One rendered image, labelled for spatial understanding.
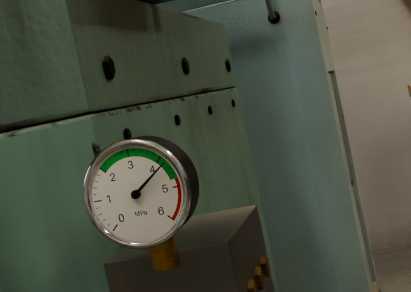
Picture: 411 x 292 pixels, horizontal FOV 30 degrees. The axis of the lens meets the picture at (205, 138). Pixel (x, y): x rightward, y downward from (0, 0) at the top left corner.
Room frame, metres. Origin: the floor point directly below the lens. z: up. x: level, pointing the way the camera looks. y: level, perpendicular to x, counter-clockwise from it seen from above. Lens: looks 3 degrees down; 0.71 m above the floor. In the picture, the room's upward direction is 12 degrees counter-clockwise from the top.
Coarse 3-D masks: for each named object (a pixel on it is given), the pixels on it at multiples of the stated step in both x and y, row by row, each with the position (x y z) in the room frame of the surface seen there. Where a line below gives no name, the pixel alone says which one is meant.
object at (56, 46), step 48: (0, 0) 0.51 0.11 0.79; (48, 0) 0.50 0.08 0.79; (96, 0) 0.56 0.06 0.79; (0, 48) 0.51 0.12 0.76; (48, 48) 0.50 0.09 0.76; (96, 48) 0.53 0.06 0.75; (144, 48) 0.65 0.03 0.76; (192, 48) 0.83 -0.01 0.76; (0, 96) 0.51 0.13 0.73; (48, 96) 0.50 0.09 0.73; (96, 96) 0.51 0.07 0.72; (144, 96) 0.62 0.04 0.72
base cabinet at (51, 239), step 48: (192, 96) 0.79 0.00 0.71; (0, 144) 0.51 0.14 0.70; (48, 144) 0.51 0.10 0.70; (96, 144) 0.50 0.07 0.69; (192, 144) 0.74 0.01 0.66; (240, 144) 0.99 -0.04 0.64; (0, 192) 0.51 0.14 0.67; (48, 192) 0.51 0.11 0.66; (240, 192) 0.93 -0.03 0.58; (0, 240) 0.52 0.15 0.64; (48, 240) 0.51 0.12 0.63; (96, 240) 0.50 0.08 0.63; (0, 288) 0.52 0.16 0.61; (48, 288) 0.51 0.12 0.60; (96, 288) 0.50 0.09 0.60
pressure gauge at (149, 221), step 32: (96, 160) 0.43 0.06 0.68; (128, 160) 0.43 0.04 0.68; (160, 160) 0.42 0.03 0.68; (96, 192) 0.43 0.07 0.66; (128, 192) 0.43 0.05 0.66; (160, 192) 0.43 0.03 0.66; (192, 192) 0.43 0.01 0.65; (96, 224) 0.43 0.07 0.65; (128, 224) 0.43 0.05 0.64; (160, 224) 0.43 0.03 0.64; (160, 256) 0.45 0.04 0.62
